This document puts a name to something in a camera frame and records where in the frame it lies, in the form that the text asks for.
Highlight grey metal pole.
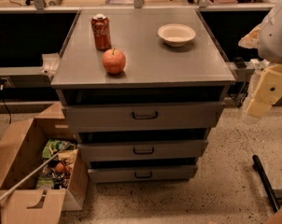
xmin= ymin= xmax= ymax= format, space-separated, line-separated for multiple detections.
xmin=0 ymin=143 xmax=71 ymax=202

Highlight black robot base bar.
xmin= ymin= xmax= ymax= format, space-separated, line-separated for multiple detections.
xmin=252 ymin=155 xmax=280 ymax=213

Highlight grey drawer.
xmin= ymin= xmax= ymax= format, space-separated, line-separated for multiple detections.
xmin=78 ymin=139 xmax=208 ymax=162
xmin=63 ymin=102 xmax=224 ymax=133
xmin=88 ymin=165 xmax=198 ymax=183

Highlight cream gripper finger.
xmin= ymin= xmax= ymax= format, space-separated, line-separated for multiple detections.
xmin=238 ymin=24 xmax=261 ymax=49
xmin=244 ymin=63 xmax=282 ymax=119

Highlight open cardboard box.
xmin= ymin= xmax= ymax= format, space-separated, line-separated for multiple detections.
xmin=0 ymin=103 xmax=88 ymax=224

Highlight white paper bowl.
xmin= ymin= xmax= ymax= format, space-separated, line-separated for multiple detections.
xmin=158 ymin=23 xmax=196 ymax=48

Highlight green snack bags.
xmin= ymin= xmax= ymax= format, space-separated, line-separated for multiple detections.
xmin=35 ymin=139 xmax=78 ymax=189

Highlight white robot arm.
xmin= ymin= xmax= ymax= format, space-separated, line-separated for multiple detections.
xmin=238 ymin=0 xmax=282 ymax=120

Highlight grey top drawer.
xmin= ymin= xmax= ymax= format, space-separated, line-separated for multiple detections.
xmin=63 ymin=102 xmax=224 ymax=133

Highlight red apple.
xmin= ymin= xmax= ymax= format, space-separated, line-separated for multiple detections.
xmin=102 ymin=49 xmax=126 ymax=75

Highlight grey bottom drawer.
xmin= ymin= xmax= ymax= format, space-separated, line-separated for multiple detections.
xmin=88 ymin=165 xmax=198 ymax=183

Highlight black cable on left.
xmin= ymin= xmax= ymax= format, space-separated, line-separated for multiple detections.
xmin=0 ymin=77 xmax=13 ymax=125

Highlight red soda can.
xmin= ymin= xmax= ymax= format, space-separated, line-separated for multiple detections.
xmin=91 ymin=13 xmax=111 ymax=50

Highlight grey drawer cabinet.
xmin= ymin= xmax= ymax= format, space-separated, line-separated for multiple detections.
xmin=51 ymin=7 xmax=235 ymax=170

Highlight clear plastic bracket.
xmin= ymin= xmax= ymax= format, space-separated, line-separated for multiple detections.
xmin=38 ymin=53 xmax=60 ymax=76

